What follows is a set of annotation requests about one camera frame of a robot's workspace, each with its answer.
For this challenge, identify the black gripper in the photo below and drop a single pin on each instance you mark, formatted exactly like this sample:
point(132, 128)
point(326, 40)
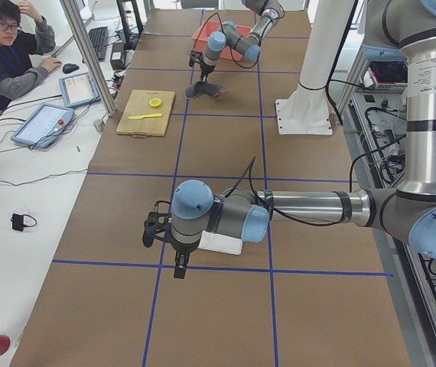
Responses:
point(181, 252)
point(206, 70)

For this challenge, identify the grey and pink cloth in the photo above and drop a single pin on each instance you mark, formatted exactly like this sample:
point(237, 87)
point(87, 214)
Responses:
point(204, 91)

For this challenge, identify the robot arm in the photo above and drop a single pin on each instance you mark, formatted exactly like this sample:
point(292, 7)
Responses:
point(406, 212)
point(227, 35)

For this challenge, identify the white rectangular tray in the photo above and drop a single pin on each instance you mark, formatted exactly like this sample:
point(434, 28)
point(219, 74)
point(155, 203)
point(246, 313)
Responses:
point(220, 243)

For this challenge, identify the pink plastic bin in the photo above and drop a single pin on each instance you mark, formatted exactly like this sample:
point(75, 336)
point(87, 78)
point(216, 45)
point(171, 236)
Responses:
point(209, 35)

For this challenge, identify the lemon slices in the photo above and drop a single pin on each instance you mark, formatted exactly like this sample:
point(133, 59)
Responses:
point(155, 102)

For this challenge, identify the yellow plastic knife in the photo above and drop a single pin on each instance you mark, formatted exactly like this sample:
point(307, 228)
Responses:
point(145, 116)

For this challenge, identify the bamboo cutting board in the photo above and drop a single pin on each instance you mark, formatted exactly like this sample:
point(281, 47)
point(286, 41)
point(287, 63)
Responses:
point(138, 105)

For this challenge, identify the black power adapter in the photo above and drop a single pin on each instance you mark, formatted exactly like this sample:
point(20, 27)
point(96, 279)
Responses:
point(118, 56)

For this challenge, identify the black keyboard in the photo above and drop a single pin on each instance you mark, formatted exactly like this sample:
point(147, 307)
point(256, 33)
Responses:
point(98, 38)

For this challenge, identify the far teach pendant tablet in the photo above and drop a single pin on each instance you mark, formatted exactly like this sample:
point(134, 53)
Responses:
point(78, 90)

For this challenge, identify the teach pendant tablet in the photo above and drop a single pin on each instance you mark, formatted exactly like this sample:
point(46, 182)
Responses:
point(78, 90)
point(44, 126)

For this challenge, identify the black computer mouse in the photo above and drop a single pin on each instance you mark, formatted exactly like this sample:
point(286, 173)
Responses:
point(69, 68)

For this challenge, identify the near teach pendant tablet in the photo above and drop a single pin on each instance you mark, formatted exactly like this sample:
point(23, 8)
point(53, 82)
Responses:
point(44, 126)

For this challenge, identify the small black clip device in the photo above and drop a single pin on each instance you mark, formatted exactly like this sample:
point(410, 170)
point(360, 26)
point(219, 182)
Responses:
point(20, 222)

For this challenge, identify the seated person in black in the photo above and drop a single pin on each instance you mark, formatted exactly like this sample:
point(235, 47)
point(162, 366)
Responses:
point(23, 32)

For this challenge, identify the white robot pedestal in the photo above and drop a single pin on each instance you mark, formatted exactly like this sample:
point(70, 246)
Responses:
point(306, 112)

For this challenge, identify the aluminium frame post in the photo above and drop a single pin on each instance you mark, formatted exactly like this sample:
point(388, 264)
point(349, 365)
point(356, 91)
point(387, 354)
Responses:
point(84, 44)

